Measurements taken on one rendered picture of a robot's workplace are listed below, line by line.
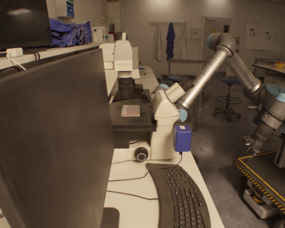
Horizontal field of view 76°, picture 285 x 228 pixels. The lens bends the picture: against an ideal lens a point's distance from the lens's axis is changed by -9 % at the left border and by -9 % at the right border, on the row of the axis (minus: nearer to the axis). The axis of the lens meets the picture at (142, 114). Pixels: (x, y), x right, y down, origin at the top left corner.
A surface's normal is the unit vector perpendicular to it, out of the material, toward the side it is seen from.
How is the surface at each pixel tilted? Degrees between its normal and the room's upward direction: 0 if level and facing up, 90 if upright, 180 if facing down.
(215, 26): 90
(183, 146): 90
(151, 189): 0
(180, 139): 90
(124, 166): 0
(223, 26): 90
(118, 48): 80
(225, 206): 0
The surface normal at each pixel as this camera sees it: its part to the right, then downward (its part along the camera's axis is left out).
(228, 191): 0.00, -0.93
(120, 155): 0.35, 0.34
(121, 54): 0.03, 0.37
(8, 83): 1.00, -0.07
